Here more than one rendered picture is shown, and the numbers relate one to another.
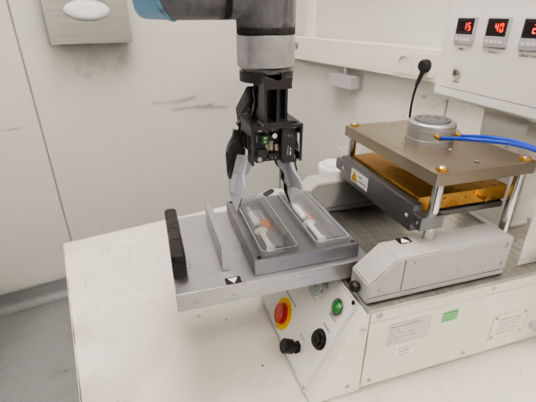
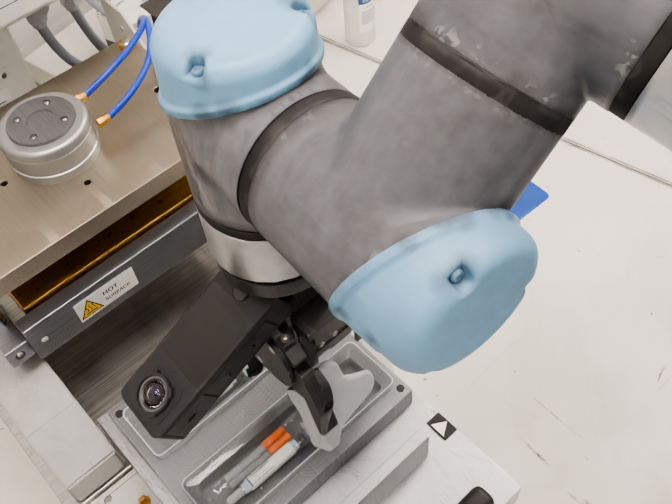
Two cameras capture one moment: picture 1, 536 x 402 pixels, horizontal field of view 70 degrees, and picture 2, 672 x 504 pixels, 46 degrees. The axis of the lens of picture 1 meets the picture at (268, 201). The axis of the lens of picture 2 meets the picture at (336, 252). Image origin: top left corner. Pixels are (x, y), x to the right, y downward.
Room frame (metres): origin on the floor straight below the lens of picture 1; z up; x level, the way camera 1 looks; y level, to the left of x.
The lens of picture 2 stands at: (0.59, 0.28, 1.60)
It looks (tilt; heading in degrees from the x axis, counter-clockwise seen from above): 53 degrees down; 250
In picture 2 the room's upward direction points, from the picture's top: 7 degrees counter-clockwise
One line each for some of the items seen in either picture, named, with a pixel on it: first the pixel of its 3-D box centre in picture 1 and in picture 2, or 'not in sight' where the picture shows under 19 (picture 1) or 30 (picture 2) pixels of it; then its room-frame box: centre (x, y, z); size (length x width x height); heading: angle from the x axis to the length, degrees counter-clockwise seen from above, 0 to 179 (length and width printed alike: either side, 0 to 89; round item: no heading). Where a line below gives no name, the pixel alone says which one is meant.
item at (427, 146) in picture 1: (448, 156); (67, 142); (0.63, -0.31, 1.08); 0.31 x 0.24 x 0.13; 17
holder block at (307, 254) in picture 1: (285, 226); (261, 407); (0.56, -0.03, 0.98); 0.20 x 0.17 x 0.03; 17
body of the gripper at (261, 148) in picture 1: (267, 116); (293, 285); (0.52, 0.00, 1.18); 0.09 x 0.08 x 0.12; 17
